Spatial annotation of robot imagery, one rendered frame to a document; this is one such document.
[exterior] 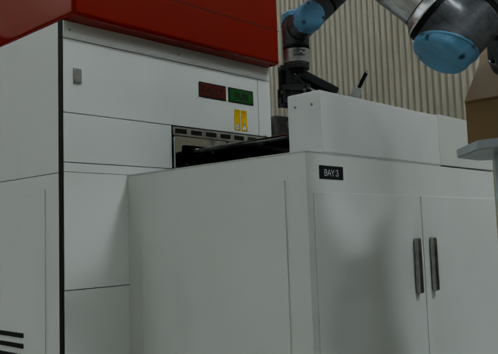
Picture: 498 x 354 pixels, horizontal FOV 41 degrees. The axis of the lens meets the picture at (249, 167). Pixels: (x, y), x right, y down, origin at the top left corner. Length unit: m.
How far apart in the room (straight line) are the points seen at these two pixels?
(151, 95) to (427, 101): 3.35
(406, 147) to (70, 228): 0.89
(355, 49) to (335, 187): 4.02
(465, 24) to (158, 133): 0.96
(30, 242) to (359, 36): 4.01
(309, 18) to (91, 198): 0.74
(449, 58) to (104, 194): 0.96
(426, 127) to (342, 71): 3.66
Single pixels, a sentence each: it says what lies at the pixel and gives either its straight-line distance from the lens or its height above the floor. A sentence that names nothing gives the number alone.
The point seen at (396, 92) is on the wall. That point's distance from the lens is 5.23.
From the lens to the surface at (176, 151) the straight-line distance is 2.00.
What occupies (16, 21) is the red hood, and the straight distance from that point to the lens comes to 2.08.
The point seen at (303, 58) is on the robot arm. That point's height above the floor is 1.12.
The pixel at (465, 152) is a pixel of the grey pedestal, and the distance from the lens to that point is 1.53.
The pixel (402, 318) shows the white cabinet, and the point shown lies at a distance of 1.74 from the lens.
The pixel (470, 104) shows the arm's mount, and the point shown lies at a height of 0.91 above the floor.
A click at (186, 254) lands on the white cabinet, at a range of 1.70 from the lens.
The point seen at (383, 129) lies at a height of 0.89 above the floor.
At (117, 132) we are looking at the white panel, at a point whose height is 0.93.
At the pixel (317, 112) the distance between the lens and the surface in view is 1.51.
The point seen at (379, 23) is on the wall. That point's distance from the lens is 5.43.
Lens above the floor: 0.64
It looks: 6 degrees up
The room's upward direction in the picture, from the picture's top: 2 degrees counter-clockwise
